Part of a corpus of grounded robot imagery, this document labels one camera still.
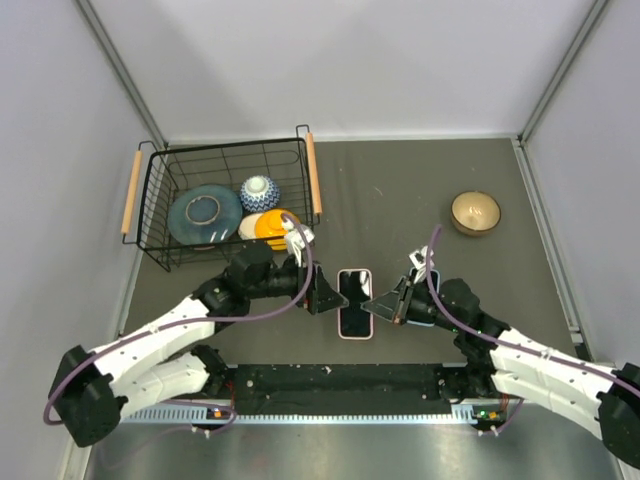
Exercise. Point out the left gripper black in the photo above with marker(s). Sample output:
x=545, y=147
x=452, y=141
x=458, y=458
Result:
x=327, y=297

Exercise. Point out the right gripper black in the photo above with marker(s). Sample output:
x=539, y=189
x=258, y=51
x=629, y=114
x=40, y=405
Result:
x=393, y=305

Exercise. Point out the pink phone case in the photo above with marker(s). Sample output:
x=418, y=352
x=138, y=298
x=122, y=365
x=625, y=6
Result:
x=338, y=310

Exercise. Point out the black smartphone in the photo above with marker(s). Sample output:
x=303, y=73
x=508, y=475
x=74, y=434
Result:
x=356, y=305

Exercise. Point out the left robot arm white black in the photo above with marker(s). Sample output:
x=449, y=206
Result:
x=93, y=390

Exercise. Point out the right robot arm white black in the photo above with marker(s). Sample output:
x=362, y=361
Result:
x=603, y=400

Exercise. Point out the yellow bowl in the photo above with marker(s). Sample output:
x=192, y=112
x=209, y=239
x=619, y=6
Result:
x=269, y=227

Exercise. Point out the cream white bowl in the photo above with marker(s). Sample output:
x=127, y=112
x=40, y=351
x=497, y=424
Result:
x=247, y=227

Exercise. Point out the blue white patterned bowl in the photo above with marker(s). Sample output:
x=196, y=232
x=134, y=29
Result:
x=259, y=193

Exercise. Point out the gold brown bowl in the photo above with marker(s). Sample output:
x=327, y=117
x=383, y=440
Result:
x=475, y=213

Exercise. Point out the dark blue ceramic plate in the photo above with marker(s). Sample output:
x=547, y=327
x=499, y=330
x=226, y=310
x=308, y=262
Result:
x=205, y=215

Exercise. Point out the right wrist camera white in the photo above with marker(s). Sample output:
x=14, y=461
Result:
x=421, y=260

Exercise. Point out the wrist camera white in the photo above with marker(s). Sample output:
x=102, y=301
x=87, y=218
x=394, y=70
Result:
x=421, y=260
x=296, y=240

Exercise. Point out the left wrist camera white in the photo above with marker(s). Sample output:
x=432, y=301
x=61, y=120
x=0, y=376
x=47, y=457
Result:
x=296, y=240

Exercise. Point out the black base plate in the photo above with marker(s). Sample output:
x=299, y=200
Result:
x=348, y=388

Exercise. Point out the white slotted cable duct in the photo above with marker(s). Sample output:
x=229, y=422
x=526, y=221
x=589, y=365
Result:
x=461, y=414

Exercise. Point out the right wooden basket handle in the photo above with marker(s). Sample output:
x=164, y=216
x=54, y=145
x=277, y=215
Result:
x=313, y=174

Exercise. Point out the wooden basket handle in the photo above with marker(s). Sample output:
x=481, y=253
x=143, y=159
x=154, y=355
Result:
x=313, y=174
x=131, y=193

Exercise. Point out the black wire basket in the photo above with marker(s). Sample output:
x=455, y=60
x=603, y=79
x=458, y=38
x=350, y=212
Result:
x=169, y=172

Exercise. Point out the left wooden basket handle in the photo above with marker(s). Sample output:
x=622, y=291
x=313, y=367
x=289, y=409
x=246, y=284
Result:
x=131, y=193

